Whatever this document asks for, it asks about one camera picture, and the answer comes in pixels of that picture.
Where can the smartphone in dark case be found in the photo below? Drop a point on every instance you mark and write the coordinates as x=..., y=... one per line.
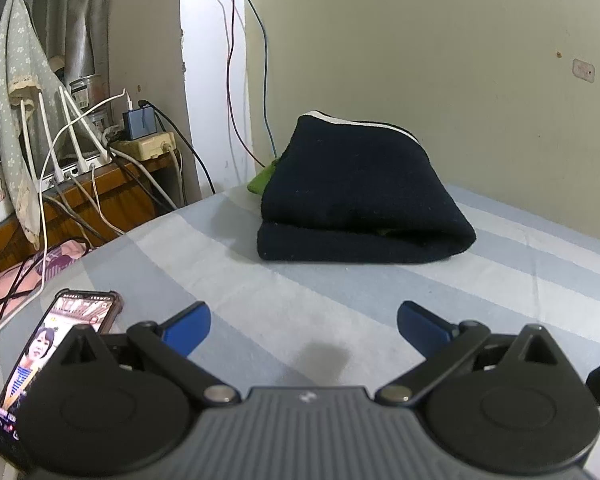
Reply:
x=35, y=350

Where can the white wall plate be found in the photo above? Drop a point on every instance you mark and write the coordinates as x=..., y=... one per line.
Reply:
x=583, y=70

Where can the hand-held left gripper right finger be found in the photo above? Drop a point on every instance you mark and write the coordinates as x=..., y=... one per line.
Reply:
x=422, y=329

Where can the floral grey cloth cover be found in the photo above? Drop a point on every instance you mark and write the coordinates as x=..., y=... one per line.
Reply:
x=17, y=85

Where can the striped blue bed sheet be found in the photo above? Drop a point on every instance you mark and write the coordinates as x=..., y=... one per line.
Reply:
x=330, y=300

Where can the grey curtain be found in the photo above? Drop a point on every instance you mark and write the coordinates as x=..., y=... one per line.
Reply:
x=65, y=5

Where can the cream power strip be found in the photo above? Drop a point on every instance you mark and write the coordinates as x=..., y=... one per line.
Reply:
x=145, y=146

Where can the metal tin can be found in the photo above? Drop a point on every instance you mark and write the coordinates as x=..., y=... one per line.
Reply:
x=87, y=91

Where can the blue charger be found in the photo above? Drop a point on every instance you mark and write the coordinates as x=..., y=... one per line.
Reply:
x=140, y=124

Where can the green and navy knit sweater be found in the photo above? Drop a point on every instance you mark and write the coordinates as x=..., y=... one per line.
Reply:
x=355, y=185

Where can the white router with antennas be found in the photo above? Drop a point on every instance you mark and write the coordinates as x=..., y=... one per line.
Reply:
x=77, y=155

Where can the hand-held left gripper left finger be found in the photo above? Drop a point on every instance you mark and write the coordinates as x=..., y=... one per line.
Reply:
x=187, y=329

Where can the wooden cabinet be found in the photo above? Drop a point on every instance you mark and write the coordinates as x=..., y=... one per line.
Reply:
x=105, y=195

